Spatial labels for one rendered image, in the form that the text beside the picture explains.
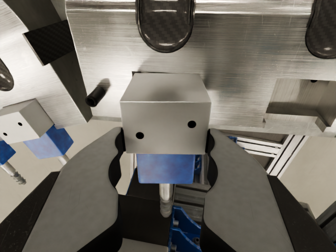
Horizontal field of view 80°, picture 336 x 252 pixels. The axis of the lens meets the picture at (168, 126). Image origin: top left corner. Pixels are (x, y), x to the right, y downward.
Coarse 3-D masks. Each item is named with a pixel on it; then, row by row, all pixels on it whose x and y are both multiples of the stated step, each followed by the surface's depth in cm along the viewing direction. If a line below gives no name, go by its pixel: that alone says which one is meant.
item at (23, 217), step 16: (48, 176) 8; (32, 192) 8; (48, 192) 8; (16, 208) 7; (32, 208) 7; (0, 224) 6; (16, 224) 6; (32, 224) 6; (0, 240) 6; (16, 240) 6
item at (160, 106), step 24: (144, 96) 11; (168, 96) 11; (192, 96) 11; (144, 120) 11; (168, 120) 11; (192, 120) 12; (144, 144) 12; (168, 144) 12; (192, 144) 12; (144, 168) 15; (168, 168) 15; (192, 168) 15; (168, 192) 17
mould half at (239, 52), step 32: (96, 0) 13; (128, 0) 13; (224, 0) 13; (256, 0) 12; (288, 0) 12; (96, 32) 14; (128, 32) 14; (192, 32) 14; (224, 32) 13; (256, 32) 13; (288, 32) 13; (96, 64) 16; (128, 64) 15; (160, 64) 15; (192, 64) 15; (224, 64) 14; (256, 64) 14; (288, 64) 14; (320, 64) 14; (224, 96) 16; (256, 96) 16
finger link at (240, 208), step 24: (216, 144) 10; (216, 168) 9; (240, 168) 9; (216, 192) 8; (240, 192) 8; (264, 192) 8; (216, 216) 7; (240, 216) 7; (264, 216) 7; (216, 240) 6; (240, 240) 6; (264, 240) 6; (288, 240) 6
